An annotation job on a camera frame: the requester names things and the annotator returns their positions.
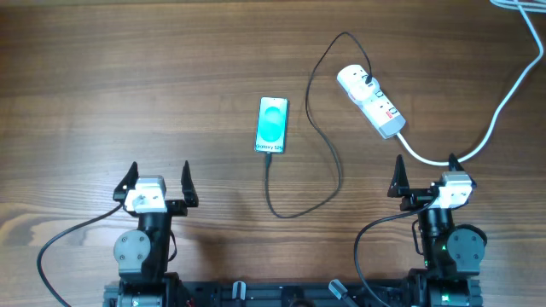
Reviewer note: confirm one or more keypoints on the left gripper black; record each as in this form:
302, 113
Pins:
177, 208

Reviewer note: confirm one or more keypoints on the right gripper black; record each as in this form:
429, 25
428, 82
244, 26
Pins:
400, 188

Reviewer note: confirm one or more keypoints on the white power strip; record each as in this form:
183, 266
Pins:
380, 112

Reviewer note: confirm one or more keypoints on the teal Galaxy smartphone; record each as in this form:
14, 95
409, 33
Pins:
272, 125

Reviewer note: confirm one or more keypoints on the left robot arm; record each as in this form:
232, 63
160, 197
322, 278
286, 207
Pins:
143, 254

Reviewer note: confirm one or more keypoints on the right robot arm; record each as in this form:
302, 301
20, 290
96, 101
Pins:
452, 253

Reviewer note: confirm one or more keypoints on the white USB charger plug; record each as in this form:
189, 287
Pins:
359, 92

